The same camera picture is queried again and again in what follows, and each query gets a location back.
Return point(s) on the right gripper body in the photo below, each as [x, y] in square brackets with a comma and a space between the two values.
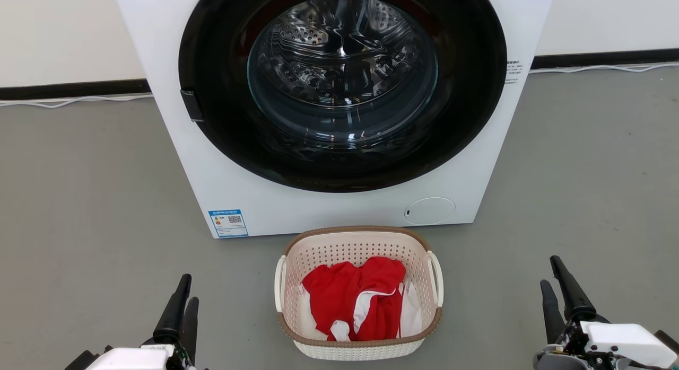
[570, 349]

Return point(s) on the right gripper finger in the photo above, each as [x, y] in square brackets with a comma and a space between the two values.
[551, 311]
[570, 290]

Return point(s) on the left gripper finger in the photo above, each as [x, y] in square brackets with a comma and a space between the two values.
[191, 327]
[172, 311]

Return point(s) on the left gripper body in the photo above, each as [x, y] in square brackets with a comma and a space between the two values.
[183, 354]

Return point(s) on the cream perforated laundry basket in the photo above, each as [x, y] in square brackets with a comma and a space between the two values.
[350, 243]

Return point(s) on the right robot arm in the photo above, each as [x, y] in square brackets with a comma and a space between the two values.
[669, 341]

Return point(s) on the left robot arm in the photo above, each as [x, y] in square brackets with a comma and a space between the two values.
[82, 361]

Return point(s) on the blue energy label sticker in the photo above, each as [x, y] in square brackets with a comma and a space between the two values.
[228, 223]

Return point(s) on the white front-load washing machine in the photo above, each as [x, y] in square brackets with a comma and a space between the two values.
[212, 174]

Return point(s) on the red garment with white trim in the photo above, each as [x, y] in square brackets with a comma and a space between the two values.
[345, 296]

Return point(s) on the round white filter cover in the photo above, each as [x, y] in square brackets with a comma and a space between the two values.
[429, 211]

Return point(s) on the black washer door latch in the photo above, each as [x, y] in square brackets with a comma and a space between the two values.
[191, 105]

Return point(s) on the small printed text sticker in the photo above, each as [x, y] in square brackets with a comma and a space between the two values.
[513, 71]

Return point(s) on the black baseboard strip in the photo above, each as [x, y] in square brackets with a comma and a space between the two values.
[74, 89]
[604, 58]

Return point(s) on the black round glass washer door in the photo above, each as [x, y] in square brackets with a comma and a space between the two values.
[223, 68]

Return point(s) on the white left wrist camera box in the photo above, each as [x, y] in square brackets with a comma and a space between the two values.
[127, 359]

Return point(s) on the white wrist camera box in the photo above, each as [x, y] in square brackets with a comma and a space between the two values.
[127, 359]
[631, 341]

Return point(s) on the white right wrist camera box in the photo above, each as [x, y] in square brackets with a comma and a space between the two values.
[631, 341]

